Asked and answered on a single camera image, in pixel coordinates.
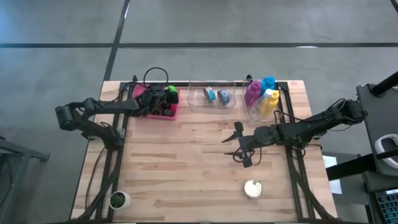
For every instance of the white headset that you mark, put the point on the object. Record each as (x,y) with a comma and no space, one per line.
(378,145)

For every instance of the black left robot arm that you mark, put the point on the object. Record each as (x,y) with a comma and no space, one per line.
(93,109)

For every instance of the black metal stand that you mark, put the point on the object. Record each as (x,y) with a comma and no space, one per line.
(18,152)

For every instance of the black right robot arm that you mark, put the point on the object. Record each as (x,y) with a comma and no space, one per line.
(311,127)

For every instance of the clear plastic bin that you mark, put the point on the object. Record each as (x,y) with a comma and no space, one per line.
(199,105)
(248,113)

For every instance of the black metal table frame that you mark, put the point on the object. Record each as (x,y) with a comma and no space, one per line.
(109,186)

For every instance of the yellow plastic water bottle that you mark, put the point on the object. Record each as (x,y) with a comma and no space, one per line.
(268,108)

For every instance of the pink plastic tray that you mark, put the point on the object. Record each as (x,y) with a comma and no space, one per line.
(146,116)

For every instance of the silver tin can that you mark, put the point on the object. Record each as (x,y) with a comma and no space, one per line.
(253,188)

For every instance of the small potted plant white pot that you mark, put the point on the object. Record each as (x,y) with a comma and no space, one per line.
(119,200)

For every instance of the backlit keyboard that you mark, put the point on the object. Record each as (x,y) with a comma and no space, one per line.
(387,205)

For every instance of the blue plastic water bottle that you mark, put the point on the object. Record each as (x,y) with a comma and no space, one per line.
(268,82)

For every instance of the clear plastic water bottle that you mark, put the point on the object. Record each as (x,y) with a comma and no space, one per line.
(268,92)

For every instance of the yellowfin tuna can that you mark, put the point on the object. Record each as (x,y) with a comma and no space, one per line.
(209,94)

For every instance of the dark grey equipment cart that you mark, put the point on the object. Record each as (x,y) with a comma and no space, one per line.
(373,124)

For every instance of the black pole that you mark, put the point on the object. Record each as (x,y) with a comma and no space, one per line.
(385,84)

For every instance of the blue-label tin can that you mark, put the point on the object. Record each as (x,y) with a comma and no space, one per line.
(224,97)

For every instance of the white paper sheet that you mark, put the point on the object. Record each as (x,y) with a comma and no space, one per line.
(329,161)

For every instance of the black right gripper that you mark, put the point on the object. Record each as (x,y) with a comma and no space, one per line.
(259,138)

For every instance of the purple plastic water bottle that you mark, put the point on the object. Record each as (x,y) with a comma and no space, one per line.
(252,93)

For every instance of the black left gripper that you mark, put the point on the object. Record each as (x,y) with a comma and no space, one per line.
(152,98)

